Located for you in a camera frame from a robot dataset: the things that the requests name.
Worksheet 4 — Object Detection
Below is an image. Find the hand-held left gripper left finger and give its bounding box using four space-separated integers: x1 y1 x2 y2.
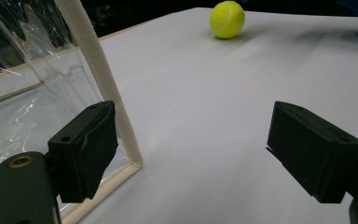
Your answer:
47 100 119 204

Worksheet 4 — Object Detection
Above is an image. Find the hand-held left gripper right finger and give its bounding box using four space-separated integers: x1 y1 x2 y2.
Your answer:
266 100 358 204

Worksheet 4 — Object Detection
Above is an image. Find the clear plastic bag white trim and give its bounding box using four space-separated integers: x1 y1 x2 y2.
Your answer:
0 0 144 224

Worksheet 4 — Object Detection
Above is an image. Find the yellow tennis ball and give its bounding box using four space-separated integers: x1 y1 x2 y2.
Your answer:
209 0 246 40

